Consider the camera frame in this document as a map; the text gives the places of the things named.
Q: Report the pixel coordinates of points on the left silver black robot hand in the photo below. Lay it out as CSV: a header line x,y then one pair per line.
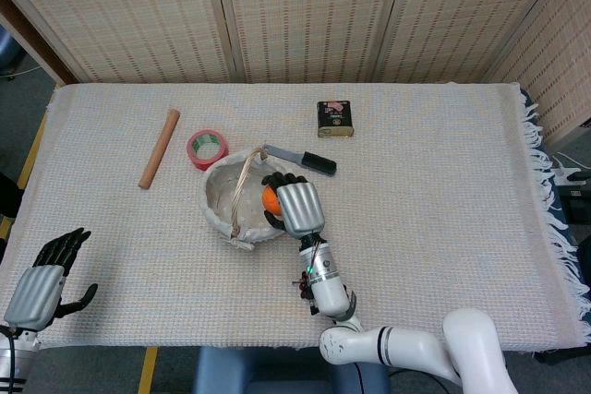
x,y
41,285

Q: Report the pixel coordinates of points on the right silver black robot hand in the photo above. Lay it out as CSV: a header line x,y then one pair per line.
x,y
300,207

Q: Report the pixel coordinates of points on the orange fruit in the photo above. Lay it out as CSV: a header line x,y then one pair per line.
x,y
271,201

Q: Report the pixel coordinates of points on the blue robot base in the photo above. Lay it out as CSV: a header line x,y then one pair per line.
x,y
291,371

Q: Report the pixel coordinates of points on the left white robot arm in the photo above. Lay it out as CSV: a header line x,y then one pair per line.
x,y
14,357

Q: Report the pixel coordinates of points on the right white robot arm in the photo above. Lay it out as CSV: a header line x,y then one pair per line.
x,y
397,334

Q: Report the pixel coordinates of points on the wicker basket with cloth liner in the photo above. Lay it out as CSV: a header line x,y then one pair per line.
x,y
221,195

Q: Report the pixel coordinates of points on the bunch of dark red grapes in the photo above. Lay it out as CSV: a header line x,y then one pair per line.
x,y
305,286

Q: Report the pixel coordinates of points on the dark green tin can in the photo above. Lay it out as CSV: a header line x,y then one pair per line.
x,y
335,119

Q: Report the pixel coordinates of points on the red adhesive tape roll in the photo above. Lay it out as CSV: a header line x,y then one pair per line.
x,y
207,149

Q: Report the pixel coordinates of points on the white woven tablecloth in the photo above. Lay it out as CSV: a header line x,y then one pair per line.
x,y
415,228

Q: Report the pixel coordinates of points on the wooden rolling pin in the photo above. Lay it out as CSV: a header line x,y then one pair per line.
x,y
160,148

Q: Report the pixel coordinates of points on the woven bamboo folding screen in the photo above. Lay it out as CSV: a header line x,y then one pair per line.
x,y
295,15

